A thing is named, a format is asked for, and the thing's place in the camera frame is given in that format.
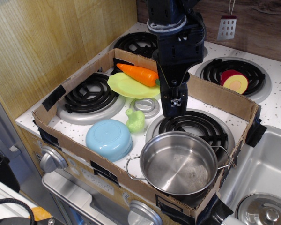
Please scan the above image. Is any stainless steel sink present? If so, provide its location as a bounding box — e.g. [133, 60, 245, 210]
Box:
[219, 126, 281, 225]

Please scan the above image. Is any silver oven knob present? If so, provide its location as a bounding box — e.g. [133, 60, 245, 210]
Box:
[127, 200, 163, 225]
[40, 146, 68, 173]

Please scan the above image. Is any green toy broccoli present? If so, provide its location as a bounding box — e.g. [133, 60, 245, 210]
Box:
[126, 108, 145, 133]

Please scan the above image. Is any orange toy carrot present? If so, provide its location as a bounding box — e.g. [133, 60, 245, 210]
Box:
[116, 63, 160, 87]

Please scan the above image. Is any right silver oven knob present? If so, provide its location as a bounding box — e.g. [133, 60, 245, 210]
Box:
[127, 200, 163, 225]

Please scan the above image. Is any light blue upturned bowl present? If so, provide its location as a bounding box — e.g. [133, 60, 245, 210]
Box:
[85, 119, 133, 162]

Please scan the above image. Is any black burner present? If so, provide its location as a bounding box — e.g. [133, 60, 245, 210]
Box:
[57, 72, 126, 125]
[195, 57, 272, 102]
[146, 109, 235, 165]
[111, 32, 158, 58]

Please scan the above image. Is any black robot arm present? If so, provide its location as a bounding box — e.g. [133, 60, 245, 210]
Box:
[147, 0, 207, 117]

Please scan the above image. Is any left silver oven knob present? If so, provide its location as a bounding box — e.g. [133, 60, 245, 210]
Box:
[40, 146, 68, 173]

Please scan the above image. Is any orange yellow object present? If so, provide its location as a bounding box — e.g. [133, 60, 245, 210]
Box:
[31, 206, 52, 221]

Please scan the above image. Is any silver oven door handle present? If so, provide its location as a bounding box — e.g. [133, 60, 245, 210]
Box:
[42, 172, 128, 225]

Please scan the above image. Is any back left black burner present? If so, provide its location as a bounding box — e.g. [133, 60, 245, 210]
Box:
[111, 32, 158, 58]

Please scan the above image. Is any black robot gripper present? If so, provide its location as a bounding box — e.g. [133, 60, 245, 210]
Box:
[152, 14, 207, 118]

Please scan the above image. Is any front left black burner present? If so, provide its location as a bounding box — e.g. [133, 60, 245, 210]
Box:
[57, 72, 126, 125]

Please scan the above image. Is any stainless steel pot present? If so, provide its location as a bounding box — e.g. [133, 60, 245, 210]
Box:
[137, 131, 231, 196]

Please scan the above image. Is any cardboard fence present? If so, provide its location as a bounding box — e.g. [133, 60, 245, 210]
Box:
[32, 48, 267, 223]

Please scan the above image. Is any red yellow toy fruit half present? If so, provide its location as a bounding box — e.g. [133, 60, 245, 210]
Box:
[220, 69, 249, 94]

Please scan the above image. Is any steel pot lid in sink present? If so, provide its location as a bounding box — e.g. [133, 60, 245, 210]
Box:
[236, 193, 281, 225]

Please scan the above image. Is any front right black burner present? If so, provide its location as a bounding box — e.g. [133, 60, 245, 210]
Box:
[146, 109, 235, 165]

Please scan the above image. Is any black cable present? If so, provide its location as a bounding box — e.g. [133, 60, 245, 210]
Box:
[0, 198, 36, 225]

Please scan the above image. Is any hanging metal spatula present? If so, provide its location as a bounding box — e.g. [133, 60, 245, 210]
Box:
[217, 0, 237, 41]

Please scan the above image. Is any yellow-green plastic plate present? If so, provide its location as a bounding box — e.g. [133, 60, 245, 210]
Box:
[107, 72, 160, 99]

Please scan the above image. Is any grey centre stove knob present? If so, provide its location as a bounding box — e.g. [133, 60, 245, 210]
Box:
[130, 98, 160, 119]

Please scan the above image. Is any back right black burner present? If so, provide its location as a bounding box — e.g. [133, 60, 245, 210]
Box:
[195, 57, 272, 102]

